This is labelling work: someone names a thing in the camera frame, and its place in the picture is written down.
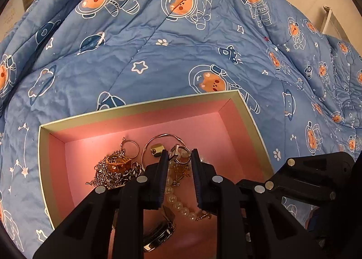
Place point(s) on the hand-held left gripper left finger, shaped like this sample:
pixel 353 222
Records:
pixel 162 174

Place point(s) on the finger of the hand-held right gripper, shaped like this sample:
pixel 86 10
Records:
pixel 305 174

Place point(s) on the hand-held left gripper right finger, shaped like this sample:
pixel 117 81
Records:
pixel 196 174

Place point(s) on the gold dangling earring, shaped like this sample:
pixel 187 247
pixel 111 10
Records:
pixel 181 173

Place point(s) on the gold stud earring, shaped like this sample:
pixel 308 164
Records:
pixel 156 150

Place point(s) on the green box with pink lining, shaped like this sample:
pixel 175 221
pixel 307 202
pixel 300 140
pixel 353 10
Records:
pixel 198 123

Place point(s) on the silver bangle with gold charm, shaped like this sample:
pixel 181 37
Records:
pixel 164 134

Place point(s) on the silver hoop earring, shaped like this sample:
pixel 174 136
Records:
pixel 123 142

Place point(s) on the blue printed blanket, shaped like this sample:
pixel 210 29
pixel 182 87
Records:
pixel 169 50

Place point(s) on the beige cardboard box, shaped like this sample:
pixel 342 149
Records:
pixel 17 7

